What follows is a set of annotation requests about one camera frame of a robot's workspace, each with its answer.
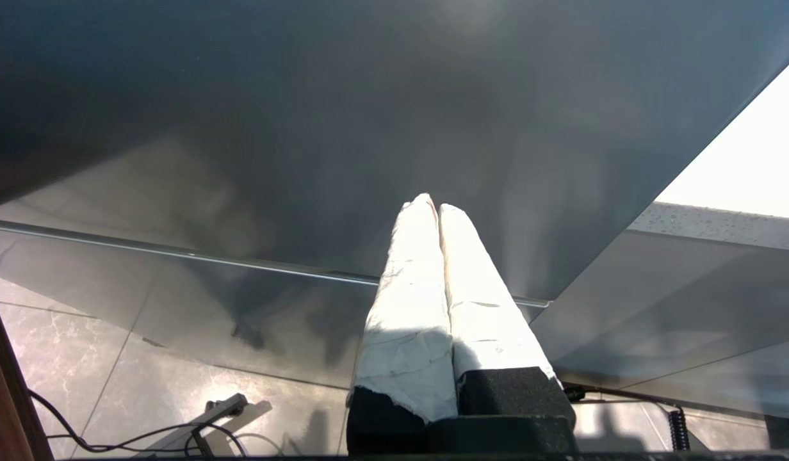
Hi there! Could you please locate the thin black floor cable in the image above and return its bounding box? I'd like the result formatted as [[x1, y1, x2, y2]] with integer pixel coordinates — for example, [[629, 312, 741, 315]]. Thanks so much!
[[28, 388, 286, 458]]

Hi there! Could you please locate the black coiled cable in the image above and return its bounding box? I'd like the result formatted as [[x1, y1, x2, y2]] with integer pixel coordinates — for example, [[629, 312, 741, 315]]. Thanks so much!
[[561, 383, 691, 453]]

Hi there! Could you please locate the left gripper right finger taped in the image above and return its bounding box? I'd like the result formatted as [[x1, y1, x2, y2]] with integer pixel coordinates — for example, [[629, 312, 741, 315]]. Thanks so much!
[[427, 204, 578, 453]]

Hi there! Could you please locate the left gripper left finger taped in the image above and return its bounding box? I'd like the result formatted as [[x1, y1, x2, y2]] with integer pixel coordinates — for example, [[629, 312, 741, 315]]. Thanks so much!
[[346, 193, 460, 456]]

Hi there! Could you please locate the grey cabinet front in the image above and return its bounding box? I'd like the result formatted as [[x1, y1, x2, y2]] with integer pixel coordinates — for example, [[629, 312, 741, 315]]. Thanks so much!
[[0, 0, 789, 423]]

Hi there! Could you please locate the brown wooden furniture edge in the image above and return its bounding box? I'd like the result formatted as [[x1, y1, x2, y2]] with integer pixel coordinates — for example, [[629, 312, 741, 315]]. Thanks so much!
[[0, 277, 54, 461]]

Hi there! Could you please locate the grey metal floor bracket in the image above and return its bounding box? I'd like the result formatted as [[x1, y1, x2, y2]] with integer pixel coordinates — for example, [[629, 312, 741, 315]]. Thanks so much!
[[188, 393, 273, 457]]

